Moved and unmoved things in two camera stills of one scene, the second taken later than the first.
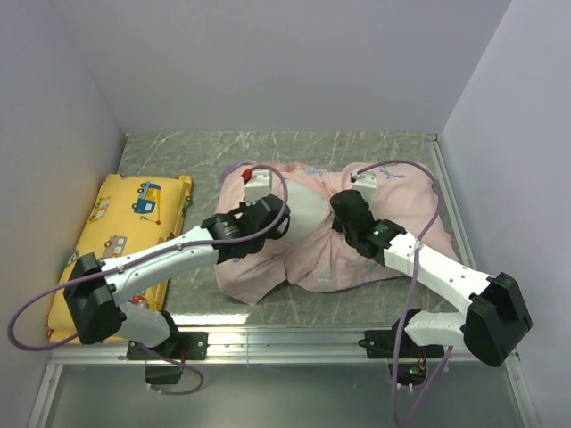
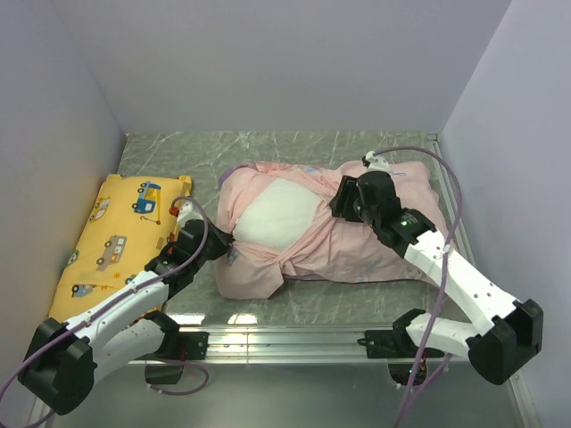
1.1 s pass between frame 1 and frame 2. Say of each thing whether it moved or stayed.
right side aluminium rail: stayed
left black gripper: moved
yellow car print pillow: stayed
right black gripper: moved
